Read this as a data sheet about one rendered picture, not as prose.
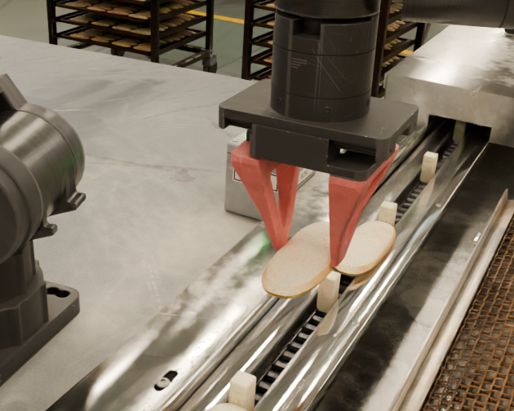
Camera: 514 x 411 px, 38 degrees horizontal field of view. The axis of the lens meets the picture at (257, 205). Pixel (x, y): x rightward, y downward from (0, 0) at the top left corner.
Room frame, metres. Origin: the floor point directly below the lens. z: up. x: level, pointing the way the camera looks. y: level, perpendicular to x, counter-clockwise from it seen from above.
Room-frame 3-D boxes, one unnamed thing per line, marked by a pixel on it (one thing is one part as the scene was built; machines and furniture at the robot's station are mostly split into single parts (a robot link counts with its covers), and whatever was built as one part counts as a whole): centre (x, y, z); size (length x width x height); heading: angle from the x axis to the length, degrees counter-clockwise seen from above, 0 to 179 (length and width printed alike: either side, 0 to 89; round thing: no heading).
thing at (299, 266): (0.41, -0.03, 0.93); 0.10 x 0.04 x 0.01; 155
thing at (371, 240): (0.56, -0.10, 0.86); 0.10 x 0.04 x 0.01; 154
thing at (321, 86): (0.41, -0.03, 1.05); 0.10 x 0.07 x 0.07; 65
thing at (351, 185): (0.41, -0.04, 0.98); 0.07 x 0.07 x 0.09; 65
